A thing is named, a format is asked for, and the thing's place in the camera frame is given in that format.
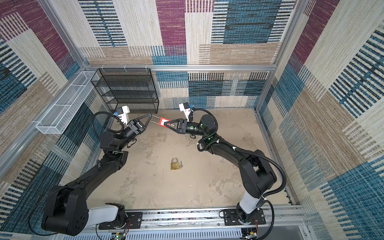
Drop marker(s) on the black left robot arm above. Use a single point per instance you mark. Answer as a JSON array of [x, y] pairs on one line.
[[66, 211]]

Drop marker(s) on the white wire mesh wall basket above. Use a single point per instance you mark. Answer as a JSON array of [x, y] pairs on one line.
[[59, 116]]

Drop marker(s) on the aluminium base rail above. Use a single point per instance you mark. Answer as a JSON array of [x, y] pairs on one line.
[[280, 222]]

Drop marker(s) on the brass padlock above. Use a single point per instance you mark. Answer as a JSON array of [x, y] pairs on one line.
[[175, 164]]

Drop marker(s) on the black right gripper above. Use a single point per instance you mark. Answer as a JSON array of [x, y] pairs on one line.
[[184, 122]]

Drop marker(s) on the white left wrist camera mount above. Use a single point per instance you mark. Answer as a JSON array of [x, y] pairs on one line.
[[122, 114]]

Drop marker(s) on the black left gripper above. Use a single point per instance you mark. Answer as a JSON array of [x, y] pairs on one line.
[[137, 127]]

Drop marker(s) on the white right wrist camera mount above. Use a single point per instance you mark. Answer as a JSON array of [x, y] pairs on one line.
[[187, 109]]

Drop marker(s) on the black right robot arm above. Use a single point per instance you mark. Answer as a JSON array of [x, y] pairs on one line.
[[260, 175]]

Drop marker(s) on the red padlock with white label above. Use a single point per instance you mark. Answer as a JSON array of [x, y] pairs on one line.
[[159, 121]]

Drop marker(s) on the black wire mesh shelf rack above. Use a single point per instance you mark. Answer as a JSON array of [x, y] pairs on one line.
[[132, 87]]

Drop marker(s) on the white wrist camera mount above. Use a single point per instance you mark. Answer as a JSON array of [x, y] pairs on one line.
[[187, 109], [122, 114]]

